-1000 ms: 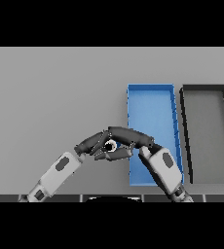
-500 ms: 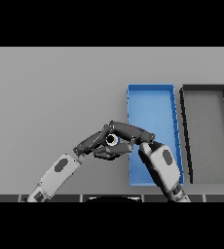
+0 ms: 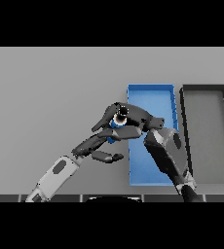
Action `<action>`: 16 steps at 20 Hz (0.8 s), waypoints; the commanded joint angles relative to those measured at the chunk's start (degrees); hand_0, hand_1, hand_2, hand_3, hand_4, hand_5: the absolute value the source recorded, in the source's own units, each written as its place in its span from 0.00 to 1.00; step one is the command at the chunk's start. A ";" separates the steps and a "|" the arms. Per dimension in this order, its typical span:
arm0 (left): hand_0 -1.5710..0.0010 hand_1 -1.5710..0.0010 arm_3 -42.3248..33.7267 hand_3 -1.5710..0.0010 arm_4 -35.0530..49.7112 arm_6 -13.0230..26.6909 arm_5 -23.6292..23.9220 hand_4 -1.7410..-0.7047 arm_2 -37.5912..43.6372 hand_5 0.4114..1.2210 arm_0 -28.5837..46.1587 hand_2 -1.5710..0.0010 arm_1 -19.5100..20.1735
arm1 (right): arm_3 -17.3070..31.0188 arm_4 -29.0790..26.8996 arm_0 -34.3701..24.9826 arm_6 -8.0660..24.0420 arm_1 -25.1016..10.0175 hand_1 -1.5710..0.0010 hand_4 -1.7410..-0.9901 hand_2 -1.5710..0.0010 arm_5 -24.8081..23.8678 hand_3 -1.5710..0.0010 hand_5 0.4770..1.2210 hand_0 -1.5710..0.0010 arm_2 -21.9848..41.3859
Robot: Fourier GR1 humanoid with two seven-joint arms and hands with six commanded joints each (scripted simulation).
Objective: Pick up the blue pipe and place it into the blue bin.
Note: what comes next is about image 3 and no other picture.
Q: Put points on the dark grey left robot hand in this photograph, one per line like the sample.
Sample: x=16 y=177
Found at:
x=91 y=144

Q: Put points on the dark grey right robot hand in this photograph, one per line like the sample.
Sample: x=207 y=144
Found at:
x=140 y=118

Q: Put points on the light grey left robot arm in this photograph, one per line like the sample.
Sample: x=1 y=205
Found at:
x=55 y=173

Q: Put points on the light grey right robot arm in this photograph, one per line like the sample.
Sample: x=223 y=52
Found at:
x=164 y=149

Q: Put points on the blue rectangular bin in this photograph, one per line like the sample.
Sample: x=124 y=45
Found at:
x=149 y=97

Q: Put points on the dark grey rectangular bin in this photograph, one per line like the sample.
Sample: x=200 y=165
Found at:
x=208 y=136

